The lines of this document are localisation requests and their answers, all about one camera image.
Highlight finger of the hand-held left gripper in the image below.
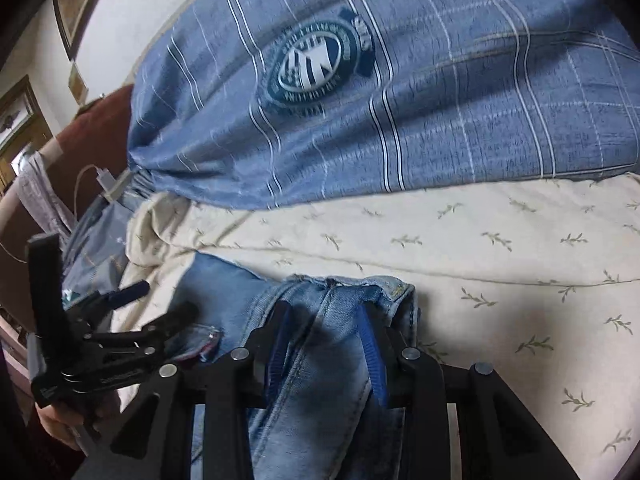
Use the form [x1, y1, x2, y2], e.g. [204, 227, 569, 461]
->
[142, 302, 200, 348]
[106, 280, 152, 312]

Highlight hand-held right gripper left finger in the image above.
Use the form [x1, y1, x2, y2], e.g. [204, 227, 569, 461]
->
[70, 301, 293, 480]

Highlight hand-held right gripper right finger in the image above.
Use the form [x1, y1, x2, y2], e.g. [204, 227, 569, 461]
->
[356, 301, 581, 480]

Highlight blue denim pants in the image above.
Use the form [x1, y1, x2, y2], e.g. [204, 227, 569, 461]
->
[165, 252, 421, 480]

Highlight person's left hand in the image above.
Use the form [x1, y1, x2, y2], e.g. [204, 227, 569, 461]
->
[36, 387, 121, 453]

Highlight clear red plastic packet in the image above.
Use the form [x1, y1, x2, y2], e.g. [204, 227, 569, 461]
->
[180, 326, 224, 362]

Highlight grey-blue striped bed sheet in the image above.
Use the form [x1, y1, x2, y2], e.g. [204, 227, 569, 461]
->
[62, 195, 136, 308]

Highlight grey hanging garment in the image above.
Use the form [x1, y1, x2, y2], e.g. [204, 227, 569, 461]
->
[14, 152, 78, 241]

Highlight cream leaf-print quilt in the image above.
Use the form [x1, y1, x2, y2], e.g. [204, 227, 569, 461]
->
[112, 172, 640, 480]

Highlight wooden framed door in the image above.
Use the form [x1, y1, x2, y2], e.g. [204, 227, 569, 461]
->
[0, 75, 55, 198]

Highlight blue plaid duvet with emblem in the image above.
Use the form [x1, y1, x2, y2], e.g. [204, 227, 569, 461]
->
[126, 0, 640, 211]

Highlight white charger with cable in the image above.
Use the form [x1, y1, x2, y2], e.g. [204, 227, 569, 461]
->
[0, 162, 128, 263]

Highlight small framed wall picture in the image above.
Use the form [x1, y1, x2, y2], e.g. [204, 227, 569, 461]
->
[67, 60, 90, 103]

